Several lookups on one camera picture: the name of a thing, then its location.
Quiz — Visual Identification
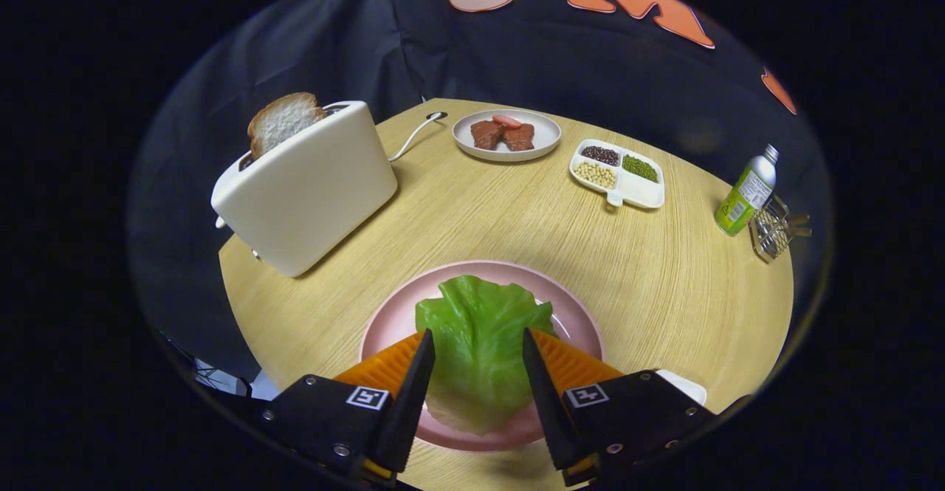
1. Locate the pile of yellow soybeans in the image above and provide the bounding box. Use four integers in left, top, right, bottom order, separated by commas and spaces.
574, 162, 617, 189

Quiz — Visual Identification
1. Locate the white toaster cable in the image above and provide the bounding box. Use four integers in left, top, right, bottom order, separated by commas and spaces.
389, 111, 448, 162

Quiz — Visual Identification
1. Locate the pile of green beans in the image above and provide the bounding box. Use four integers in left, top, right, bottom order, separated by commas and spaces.
622, 154, 659, 183

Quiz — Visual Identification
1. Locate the green lettuce leaf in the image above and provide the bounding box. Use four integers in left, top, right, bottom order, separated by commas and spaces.
415, 275, 556, 435

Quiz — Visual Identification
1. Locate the white divided dish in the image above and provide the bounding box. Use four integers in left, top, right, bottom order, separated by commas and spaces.
568, 139, 665, 210

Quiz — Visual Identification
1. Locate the black backdrop cloth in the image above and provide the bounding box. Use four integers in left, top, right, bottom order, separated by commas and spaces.
127, 0, 831, 381

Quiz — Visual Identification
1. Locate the metal wire holder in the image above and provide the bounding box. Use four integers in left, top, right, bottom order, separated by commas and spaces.
749, 196, 811, 264

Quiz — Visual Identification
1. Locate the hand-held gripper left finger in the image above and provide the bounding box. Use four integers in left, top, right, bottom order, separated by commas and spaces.
262, 329, 436, 486

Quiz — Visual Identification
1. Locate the pink round plate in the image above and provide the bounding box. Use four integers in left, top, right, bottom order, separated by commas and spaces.
360, 260, 605, 453

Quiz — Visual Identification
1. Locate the white square plate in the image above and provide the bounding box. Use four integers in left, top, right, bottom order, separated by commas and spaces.
656, 369, 708, 407

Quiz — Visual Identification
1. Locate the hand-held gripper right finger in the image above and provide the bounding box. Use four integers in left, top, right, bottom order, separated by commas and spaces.
522, 328, 717, 487

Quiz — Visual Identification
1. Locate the cream toaster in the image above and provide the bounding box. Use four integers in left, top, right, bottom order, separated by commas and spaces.
210, 100, 399, 278

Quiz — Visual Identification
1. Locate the silver bottle green label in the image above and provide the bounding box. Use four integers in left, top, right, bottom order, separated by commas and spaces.
715, 144, 780, 238

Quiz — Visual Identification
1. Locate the round beige plate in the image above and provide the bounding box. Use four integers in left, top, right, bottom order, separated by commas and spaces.
452, 109, 562, 162

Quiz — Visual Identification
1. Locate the toasted bread slice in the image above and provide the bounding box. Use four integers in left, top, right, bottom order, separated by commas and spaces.
247, 92, 328, 161

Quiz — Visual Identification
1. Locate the brown meat piece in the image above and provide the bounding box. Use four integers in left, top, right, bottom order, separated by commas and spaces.
503, 123, 535, 152
470, 120, 506, 151

